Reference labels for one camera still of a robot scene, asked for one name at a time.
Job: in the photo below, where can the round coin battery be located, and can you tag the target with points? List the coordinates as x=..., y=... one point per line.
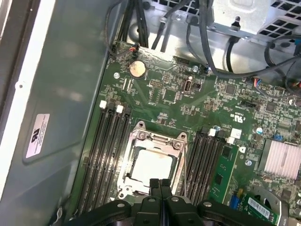
x=137, y=68

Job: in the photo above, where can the green motherboard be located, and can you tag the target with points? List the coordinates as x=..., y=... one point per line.
x=188, y=106

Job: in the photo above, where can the thin metal locking lever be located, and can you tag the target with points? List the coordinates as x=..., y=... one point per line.
x=185, y=169

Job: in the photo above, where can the black graphics card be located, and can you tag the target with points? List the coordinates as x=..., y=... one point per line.
x=279, y=207

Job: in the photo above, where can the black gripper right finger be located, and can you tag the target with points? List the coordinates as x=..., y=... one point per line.
x=175, y=212

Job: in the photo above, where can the white label sticker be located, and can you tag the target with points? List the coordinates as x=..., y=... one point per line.
x=37, y=136

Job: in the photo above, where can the metal socket cover frame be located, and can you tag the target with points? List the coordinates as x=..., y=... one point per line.
x=129, y=162

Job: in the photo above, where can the black open PC case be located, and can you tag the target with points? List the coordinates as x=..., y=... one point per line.
x=58, y=94

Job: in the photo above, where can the CPU socket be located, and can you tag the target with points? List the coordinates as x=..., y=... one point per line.
x=162, y=136

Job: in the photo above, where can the silver square CPU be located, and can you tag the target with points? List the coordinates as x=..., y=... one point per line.
x=152, y=164

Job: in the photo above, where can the green RAM stick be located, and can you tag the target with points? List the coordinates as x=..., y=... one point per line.
x=223, y=174

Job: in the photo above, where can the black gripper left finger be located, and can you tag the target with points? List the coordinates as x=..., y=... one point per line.
x=150, y=212

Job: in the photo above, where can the RAM slot with white clips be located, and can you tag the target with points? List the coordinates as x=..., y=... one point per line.
x=111, y=155
x=205, y=164
x=93, y=155

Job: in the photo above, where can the silver metal drive cage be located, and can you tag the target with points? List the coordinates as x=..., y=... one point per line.
x=247, y=14

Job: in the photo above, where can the silver finned heatsink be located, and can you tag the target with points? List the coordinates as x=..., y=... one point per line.
x=279, y=157

